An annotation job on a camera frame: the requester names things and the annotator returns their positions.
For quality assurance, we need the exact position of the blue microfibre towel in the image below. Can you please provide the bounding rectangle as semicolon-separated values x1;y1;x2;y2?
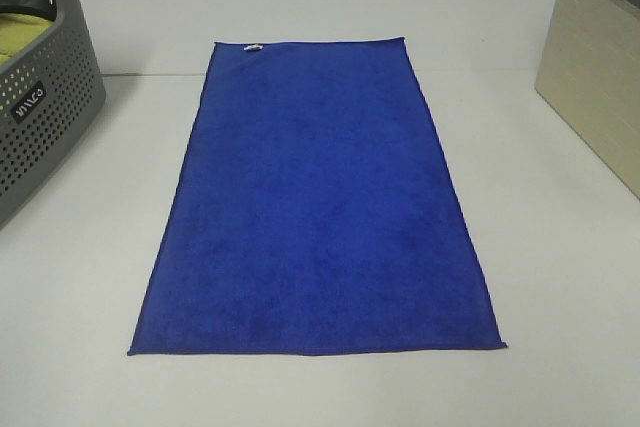
129;38;504;355

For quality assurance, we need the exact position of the grey perforated plastic basket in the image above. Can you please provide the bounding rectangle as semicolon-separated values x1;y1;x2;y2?
1;0;106;223

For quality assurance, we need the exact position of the beige storage bin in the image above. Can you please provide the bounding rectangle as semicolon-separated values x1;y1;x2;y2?
535;0;639;194

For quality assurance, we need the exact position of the yellow-green towel in basket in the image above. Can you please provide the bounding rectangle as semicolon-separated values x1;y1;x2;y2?
0;13;53;64

